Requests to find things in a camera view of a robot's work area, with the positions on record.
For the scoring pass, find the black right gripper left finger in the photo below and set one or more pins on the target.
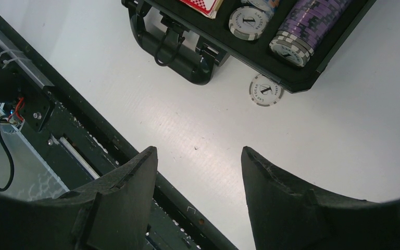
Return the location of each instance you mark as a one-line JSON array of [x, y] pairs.
[[111, 212]]

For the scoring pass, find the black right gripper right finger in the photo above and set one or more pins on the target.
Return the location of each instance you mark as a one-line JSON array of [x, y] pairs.
[[287, 212]]

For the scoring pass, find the white poker chip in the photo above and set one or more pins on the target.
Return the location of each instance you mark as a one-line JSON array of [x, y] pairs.
[[248, 23], [264, 92]]

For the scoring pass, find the red playing card deck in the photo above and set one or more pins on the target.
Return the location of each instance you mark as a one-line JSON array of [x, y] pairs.
[[207, 8]]

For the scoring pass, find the black poker chip case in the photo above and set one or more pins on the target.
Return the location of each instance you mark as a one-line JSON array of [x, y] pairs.
[[192, 45]]

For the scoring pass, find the blue purple poker chip row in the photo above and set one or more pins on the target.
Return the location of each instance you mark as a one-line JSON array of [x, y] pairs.
[[303, 29]]

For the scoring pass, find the white poker chip in case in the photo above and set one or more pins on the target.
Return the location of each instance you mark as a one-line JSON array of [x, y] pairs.
[[248, 23]]

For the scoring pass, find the orange blue poker chip row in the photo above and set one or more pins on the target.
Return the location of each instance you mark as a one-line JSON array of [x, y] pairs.
[[265, 5]]

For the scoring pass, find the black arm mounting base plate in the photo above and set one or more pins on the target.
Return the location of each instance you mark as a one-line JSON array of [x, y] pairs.
[[77, 145]]

